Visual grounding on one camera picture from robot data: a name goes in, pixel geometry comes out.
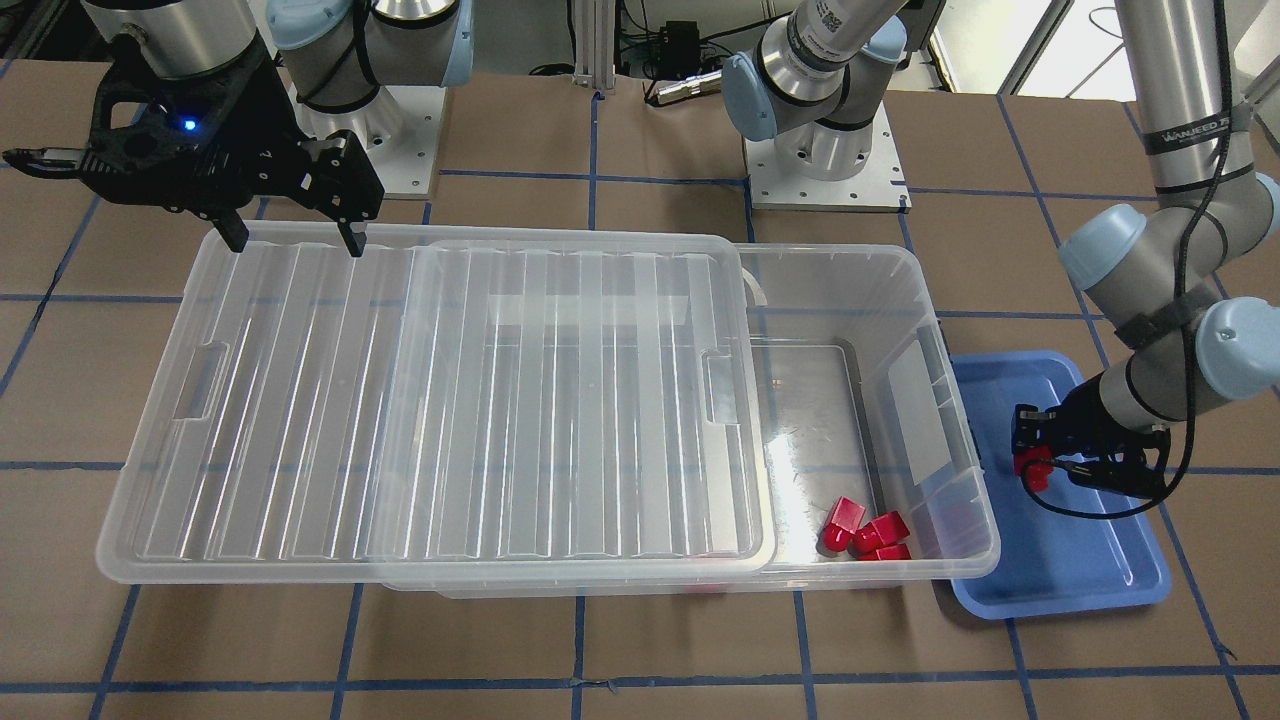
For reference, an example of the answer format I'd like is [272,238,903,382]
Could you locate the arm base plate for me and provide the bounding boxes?
[742,104,913,213]
[285,85,445,199]

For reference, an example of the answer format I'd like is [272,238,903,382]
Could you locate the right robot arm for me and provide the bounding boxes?
[3,1,384,258]

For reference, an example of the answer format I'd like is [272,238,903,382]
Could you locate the clear plastic storage box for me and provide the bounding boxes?
[366,243,1001,598]

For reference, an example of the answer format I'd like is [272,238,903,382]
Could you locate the black cable bundle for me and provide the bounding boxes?
[530,0,791,81]

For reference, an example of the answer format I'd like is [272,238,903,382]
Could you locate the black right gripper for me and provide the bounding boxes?
[3,40,385,258]

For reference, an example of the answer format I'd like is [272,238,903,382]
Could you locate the aluminium frame post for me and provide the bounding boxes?
[570,0,620,96]

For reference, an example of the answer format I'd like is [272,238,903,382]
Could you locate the clear plastic box lid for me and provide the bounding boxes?
[96,222,776,594]

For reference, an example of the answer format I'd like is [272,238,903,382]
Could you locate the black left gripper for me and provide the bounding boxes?
[1010,395,1172,501]

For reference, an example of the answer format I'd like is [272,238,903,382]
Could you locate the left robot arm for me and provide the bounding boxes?
[722,1,1277,511]

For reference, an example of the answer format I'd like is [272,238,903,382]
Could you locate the blue plastic tray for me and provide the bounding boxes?
[932,350,1172,621]

